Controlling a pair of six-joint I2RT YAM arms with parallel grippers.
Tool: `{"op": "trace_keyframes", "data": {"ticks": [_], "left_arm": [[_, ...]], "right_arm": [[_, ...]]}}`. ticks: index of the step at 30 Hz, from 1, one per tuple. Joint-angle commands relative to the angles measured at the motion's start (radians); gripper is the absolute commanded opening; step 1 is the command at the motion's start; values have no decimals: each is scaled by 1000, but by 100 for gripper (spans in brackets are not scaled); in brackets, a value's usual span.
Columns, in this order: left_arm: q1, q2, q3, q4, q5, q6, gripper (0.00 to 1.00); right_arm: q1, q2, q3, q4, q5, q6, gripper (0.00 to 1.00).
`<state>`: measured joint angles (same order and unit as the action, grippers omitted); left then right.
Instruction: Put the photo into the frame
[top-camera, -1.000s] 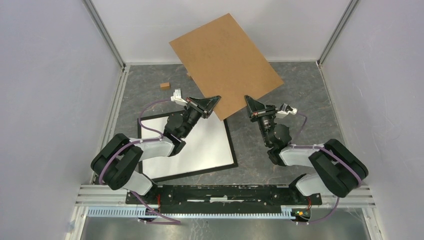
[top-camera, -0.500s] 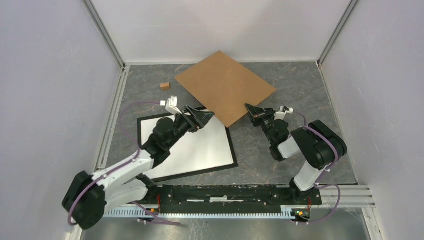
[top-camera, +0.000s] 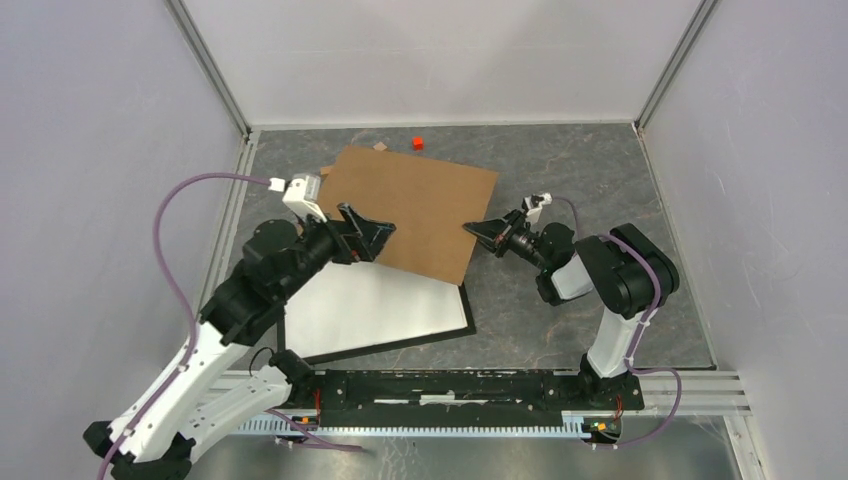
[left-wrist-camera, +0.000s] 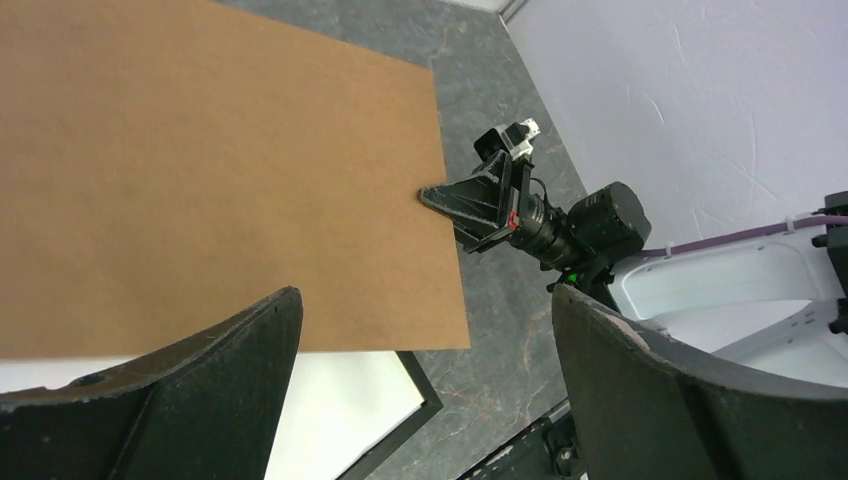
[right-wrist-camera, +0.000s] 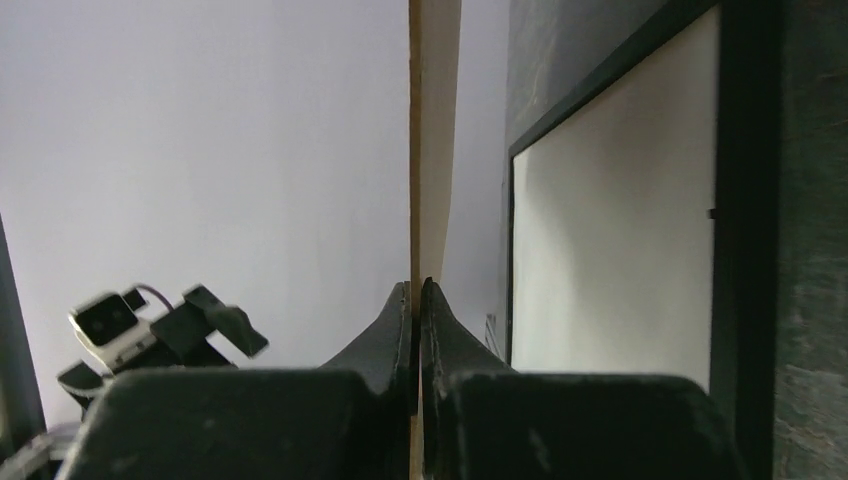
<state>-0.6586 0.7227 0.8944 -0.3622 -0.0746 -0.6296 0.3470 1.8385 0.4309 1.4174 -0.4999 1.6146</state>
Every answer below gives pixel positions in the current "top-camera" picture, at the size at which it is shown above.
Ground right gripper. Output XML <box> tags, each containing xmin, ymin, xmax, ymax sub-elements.
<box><xmin>462</xmin><ymin>207</ymin><xmax>549</xmax><ymax>271</ymax></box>

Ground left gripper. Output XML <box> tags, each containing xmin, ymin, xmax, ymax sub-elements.
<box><xmin>277</xmin><ymin>201</ymin><xmax>395</xmax><ymax>300</ymax></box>

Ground brown backing board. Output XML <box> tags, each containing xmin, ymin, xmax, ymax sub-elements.
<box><xmin>319</xmin><ymin>146</ymin><xmax>498</xmax><ymax>285</ymax></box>

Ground book photo print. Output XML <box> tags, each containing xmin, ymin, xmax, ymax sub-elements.
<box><xmin>284</xmin><ymin>263</ymin><xmax>476</xmax><ymax>363</ymax></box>

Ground black picture frame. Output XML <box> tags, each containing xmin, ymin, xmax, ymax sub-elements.
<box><xmin>275</xmin><ymin>285</ymin><xmax>476</xmax><ymax>364</ymax></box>

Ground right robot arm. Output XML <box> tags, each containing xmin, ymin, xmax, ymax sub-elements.
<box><xmin>463</xmin><ymin>210</ymin><xmax>680</xmax><ymax>408</ymax></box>

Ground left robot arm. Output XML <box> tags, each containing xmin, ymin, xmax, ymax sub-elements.
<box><xmin>84</xmin><ymin>203</ymin><xmax>396</xmax><ymax>479</ymax></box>

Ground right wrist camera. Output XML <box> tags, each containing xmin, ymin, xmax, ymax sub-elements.
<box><xmin>522</xmin><ymin>192</ymin><xmax>553</xmax><ymax>225</ymax></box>

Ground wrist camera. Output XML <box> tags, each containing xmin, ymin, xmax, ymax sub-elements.
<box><xmin>268</xmin><ymin>173</ymin><xmax>327</xmax><ymax>223</ymax></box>
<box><xmin>522</xmin><ymin>192</ymin><xmax>553</xmax><ymax>225</ymax></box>

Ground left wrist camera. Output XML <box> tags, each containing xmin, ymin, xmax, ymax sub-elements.
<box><xmin>268</xmin><ymin>173</ymin><xmax>327</xmax><ymax>223</ymax></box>

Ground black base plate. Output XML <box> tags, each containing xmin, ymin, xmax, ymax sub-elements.
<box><xmin>283</xmin><ymin>369</ymin><xmax>645</xmax><ymax>428</ymax></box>

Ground aluminium rail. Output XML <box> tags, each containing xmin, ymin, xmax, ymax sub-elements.
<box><xmin>198</xmin><ymin>370</ymin><xmax>750</xmax><ymax>440</ymax></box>

